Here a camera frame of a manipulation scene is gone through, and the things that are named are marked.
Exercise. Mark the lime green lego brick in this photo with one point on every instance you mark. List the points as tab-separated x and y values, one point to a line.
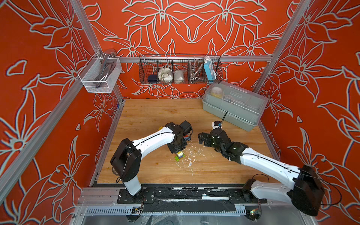
177	159

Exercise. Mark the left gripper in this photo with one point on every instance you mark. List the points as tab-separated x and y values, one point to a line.
175	150

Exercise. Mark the light blue box in basket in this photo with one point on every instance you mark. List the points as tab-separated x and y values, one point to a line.
209	70

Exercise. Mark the clear plastic bin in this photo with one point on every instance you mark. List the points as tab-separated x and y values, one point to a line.
101	74

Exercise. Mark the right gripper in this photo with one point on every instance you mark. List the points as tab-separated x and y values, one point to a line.
208	138

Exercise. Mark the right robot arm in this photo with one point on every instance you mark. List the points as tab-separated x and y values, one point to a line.
299	186

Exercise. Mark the white cloth in basket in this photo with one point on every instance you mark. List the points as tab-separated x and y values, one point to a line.
165	75

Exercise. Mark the grey lidded storage box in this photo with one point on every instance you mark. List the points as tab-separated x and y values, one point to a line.
240	107

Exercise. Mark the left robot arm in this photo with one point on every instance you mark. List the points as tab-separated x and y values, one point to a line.
127	158

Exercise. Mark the black wire basket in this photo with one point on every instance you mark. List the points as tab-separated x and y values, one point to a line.
186	68

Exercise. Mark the white lego brick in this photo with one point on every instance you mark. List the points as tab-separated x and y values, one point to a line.
180	154

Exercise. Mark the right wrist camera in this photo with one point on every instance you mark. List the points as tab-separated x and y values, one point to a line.
216	125

